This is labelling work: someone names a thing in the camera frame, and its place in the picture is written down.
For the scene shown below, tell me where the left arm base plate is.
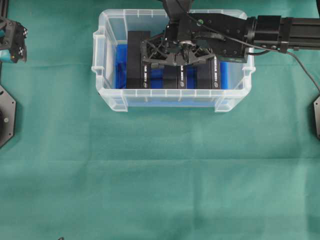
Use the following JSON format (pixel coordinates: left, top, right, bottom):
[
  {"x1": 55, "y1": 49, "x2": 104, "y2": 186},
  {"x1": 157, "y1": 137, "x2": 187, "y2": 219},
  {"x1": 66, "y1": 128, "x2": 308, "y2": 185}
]
[{"x1": 0, "y1": 85, "x2": 16, "y2": 148}]

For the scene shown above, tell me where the clear plastic storage case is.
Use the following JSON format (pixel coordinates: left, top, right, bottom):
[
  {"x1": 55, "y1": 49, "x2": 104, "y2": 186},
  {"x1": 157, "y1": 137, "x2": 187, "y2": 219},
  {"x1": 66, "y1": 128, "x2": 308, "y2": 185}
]
[{"x1": 91, "y1": 9, "x2": 256, "y2": 113}]

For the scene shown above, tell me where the black aluminium frame rail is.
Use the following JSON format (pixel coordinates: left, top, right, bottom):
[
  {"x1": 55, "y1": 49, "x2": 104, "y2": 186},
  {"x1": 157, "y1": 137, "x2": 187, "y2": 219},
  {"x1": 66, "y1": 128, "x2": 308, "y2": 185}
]
[{"x1": 0, "y1": 0, "x2": 9, "y2": 77}]

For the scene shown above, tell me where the black box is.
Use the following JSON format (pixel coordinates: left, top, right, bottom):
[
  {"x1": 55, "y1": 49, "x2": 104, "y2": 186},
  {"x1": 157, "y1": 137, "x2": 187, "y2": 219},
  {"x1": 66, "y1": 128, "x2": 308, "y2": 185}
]
[
  {"x1": 126, "y1": 31, "x2": 151, "y2": 89},
  {"x1": 196, "y1": 56, "x2": 221, "y2": 90},
  {"x1": 163, "y1": 65, "x2": 187, "y2": 89}
]

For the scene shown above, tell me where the white paper in case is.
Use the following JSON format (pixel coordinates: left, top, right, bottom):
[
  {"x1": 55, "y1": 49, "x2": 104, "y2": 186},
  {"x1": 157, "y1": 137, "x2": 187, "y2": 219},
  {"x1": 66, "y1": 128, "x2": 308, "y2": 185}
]
[{"x1": 105, "y1": 37, "x2": 116, "y2": 89}]

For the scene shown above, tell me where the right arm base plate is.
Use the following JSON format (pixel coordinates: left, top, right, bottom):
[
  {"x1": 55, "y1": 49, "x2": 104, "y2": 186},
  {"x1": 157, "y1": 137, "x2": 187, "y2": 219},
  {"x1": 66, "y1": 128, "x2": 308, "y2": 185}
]
[{"x1": 313, "y1": 96, "x2": 320, "y2": 139}]

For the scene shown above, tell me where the black cable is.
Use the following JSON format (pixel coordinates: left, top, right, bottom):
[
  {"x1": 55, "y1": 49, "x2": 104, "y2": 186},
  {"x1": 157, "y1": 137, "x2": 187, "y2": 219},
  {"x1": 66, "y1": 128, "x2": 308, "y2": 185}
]
[{"x1": 249, "y1": 48, "x2": 320, "y2": 92}]

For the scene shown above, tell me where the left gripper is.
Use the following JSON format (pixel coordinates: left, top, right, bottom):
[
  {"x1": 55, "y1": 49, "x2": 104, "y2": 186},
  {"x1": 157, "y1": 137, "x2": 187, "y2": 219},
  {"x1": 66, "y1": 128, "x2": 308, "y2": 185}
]
[{"x1": 0, "y1": 17, "x2": 28, "y2": 63}]

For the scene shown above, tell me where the green table cloth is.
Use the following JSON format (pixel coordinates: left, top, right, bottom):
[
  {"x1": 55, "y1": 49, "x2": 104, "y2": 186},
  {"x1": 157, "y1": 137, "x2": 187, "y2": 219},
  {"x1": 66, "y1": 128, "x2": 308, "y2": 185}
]
[{"x1": 0, "y1": 0, "x2": 320, "y2": 240}]

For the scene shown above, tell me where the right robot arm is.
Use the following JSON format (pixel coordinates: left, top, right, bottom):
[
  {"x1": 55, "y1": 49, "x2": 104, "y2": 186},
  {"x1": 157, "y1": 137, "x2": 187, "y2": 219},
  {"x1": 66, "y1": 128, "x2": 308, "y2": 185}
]
[{"x1": 140, "y1": 13, "x2": 320, "y2": 67}]

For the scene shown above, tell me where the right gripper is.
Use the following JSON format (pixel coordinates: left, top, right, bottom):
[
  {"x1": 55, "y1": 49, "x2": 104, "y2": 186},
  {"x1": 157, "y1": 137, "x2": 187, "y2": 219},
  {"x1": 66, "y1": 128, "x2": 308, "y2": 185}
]
[{"x1": 140, "y1": 13, "x2": 249, "y2": 68}]

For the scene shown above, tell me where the blue cloth in case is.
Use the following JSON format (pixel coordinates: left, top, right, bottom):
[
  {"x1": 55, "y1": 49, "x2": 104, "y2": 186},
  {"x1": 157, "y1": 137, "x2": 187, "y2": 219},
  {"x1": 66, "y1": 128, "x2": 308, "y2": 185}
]
[{"x1": 115, "y1": 44, "x2": 229, "y2": 107}]

